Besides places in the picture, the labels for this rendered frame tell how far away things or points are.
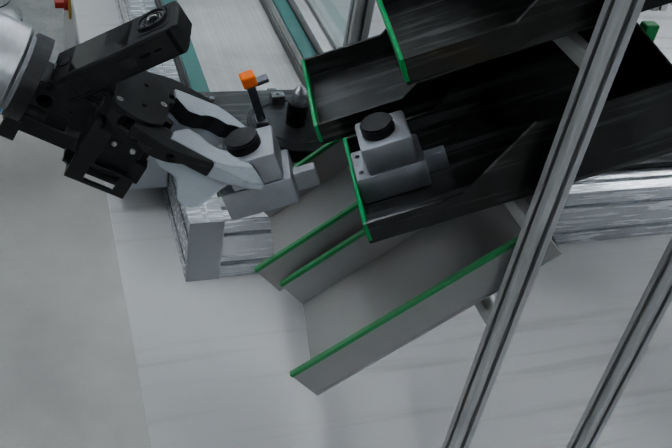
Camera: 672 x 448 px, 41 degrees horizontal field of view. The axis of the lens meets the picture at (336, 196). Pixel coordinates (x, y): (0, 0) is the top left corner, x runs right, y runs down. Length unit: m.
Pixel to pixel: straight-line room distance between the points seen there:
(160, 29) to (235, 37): 0.94
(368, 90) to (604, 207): 0.56
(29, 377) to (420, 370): 0.46
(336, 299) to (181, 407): 0.22
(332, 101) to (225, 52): 0.66
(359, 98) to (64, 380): 0.47
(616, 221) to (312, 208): 0.55
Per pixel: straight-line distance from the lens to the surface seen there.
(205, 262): 1.17
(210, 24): 1.67
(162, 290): 1.18
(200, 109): 0.78
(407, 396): 1.11
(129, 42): 0.71
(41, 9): 3.70
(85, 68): 0.72
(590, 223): 1.40
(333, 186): 1.05
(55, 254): 1.23
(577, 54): 0.71
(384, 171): 0.79
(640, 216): 1.45
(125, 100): 0.73
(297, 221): 1.06
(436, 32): 0.74
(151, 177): 1.26
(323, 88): 0.96
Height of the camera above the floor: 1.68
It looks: 37 degrees down
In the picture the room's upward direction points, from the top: 11 degrees clockwise
